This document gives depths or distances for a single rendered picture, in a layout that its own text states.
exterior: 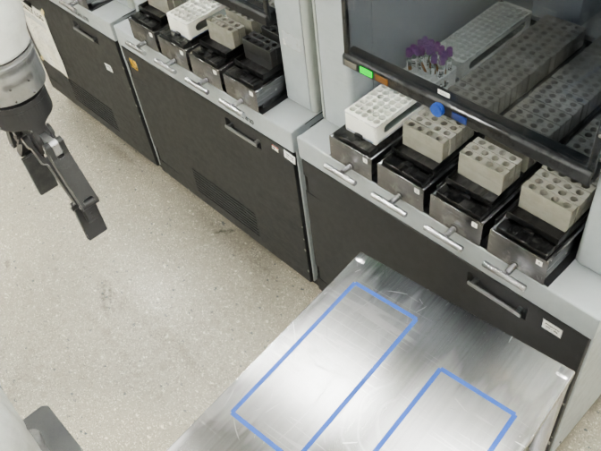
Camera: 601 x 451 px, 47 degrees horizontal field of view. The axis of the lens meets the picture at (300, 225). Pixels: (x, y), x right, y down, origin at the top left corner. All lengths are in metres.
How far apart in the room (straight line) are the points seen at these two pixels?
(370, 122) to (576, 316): 0.60
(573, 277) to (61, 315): 1.71
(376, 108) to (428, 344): 0.63
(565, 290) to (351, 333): 0.45
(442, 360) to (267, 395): 0.31
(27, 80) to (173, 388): 1.50
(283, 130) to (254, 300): 0.75
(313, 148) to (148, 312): 0.96
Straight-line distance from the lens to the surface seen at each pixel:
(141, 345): 2.36
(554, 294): 1.46
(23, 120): 0.91
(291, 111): 1.86
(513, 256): 1.46
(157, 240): 2.64
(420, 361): 1.24
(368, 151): 1.59
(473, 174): 1.51
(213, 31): 2.01
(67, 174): 0.91
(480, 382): 1.23
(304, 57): 1.75
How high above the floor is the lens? 1.88
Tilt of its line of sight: 47 degrees down
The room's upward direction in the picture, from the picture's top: 8 degrees counter-clockwise
